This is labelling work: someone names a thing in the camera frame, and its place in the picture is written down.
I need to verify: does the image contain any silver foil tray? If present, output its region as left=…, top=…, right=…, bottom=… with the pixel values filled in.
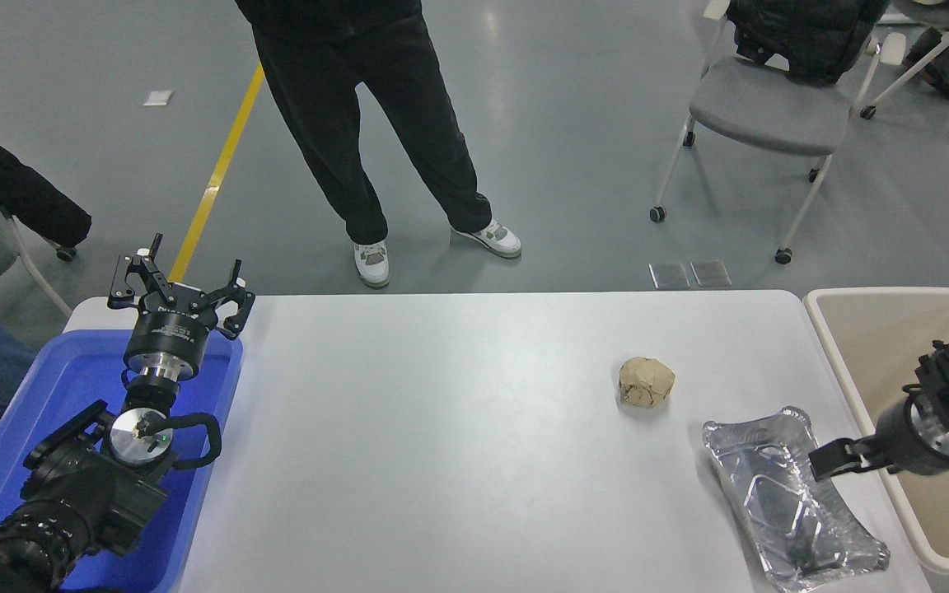
left=703, top=407, right=891, bottom=593

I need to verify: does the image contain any blue plastic tray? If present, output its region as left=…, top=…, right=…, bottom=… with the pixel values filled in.
left=0, top=328, right=245, bottom=593

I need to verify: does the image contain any square metal floor plate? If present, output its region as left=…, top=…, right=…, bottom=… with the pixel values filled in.
left=649, top=262, right=691, bottom=291
left=690, top=259, right=734, bottom=289

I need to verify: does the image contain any black jacket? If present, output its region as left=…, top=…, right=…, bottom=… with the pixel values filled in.
left=726, top=0, right=891, bottom=84

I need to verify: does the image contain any standing person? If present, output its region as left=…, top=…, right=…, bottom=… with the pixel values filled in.
left=234, top=0, right=523, bottom=289

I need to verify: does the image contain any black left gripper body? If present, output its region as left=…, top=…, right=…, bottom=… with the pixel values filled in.
left=126, top=282, right=225, bottom=369

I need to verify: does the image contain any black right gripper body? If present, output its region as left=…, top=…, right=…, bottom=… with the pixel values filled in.
left=876, top=395, right=949, bottom=478

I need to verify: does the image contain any large pale plastic bin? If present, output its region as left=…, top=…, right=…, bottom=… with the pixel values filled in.
left=804, top=287, right=949, bottom=593

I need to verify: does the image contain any crumpled tan paper ball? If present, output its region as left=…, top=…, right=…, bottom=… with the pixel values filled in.
left=618, top=357, right=677, bottom=410

